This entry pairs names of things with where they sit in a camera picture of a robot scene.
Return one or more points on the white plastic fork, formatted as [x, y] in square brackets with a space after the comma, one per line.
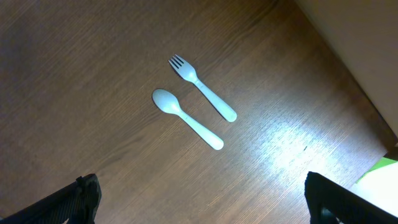
[188, 73]

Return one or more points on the white plastic spoon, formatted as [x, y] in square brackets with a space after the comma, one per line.
[168, 103]

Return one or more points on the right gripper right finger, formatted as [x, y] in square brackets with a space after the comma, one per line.
[329, 202]

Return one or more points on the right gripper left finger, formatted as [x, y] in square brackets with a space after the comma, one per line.
[75, 203]

